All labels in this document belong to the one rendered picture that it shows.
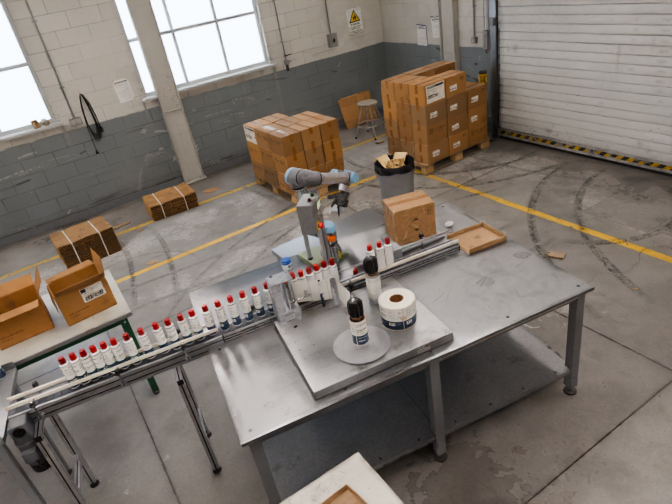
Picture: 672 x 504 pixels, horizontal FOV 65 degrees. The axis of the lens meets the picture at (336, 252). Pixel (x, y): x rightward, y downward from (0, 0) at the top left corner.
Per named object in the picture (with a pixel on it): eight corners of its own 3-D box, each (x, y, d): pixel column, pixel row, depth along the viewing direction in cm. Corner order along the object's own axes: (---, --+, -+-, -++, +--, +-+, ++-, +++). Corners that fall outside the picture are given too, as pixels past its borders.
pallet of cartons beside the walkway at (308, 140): (350, 184, 700) (339, 118, 656) (297, 206, 665) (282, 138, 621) (304, 165, 792) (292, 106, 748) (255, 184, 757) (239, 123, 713)
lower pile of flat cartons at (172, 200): (153, 222, 697) (148, 207, 687) (145, 210, 740) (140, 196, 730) (200, 205, 721) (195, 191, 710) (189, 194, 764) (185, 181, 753)
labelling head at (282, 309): (280, 323, 307) (270, 287, 295) (273, 312, 318) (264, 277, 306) (302, 315, 311) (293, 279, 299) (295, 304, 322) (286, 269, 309)
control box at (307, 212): (301, 235, 312) (295, 206, 303) (308, 221, 327) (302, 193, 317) (318, 234, 310) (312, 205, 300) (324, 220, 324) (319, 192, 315)
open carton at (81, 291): (69, 334, 353) (45, 289, 334) (53, 306, 390) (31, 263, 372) (125, 308, 371) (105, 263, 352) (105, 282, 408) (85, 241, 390)
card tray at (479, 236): (469, 254, 349) (469, 249, 347) (447, 239, 370) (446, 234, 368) (506, 240, 357) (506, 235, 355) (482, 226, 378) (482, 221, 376)
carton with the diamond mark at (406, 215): (397, 246, 369) (392, 212, 356) (386, 232, 390) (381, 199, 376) (437, 236, 373) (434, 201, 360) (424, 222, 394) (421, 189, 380)
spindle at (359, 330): (357, 351, 274) (349, 307, 260) (350, 342, 282) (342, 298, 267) (372, 345, 277) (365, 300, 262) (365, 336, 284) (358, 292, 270)
